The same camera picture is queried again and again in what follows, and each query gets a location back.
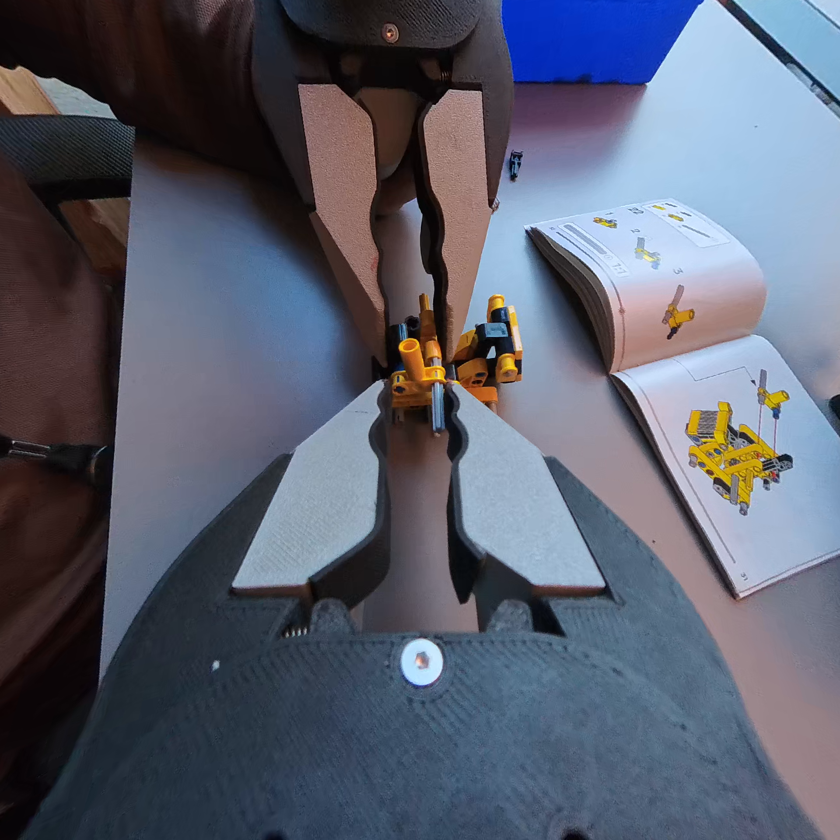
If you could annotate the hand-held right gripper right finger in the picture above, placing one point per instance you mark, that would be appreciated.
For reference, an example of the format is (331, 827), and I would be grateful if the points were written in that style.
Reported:
(518, 518)

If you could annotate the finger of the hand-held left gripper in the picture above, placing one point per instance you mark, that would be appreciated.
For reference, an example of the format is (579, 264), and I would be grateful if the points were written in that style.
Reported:
(341, 210)
(459, 197)

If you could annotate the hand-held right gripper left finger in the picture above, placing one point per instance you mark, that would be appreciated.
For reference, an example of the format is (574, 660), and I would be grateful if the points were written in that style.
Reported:
(321, 518)

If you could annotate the yellow black lego vehicle model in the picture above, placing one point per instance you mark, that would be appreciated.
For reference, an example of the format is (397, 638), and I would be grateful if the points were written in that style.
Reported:
(502, 341)

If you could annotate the small yellow lego axle assembly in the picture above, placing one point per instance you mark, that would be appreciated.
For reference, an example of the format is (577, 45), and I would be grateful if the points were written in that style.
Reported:
(410, 358)

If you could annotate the person's left forearm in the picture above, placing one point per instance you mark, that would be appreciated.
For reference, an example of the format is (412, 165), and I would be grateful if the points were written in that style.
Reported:
(164, 65)

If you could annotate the small black lego pin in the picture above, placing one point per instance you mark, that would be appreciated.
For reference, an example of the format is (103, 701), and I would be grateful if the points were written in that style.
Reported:
(516, 164)

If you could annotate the open lego instruction booklet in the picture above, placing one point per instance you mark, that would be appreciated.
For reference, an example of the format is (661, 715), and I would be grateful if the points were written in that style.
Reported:
(695, 302)

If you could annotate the blue plastic bin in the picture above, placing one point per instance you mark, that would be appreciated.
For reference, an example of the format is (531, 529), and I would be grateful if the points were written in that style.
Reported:
(590, 39)

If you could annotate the black office chair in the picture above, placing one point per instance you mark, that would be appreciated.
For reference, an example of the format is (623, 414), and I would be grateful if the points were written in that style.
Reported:
(65, 151)

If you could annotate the person's brown shirt torso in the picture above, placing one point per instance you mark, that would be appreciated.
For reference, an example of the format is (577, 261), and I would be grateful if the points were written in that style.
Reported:
(46, 328)

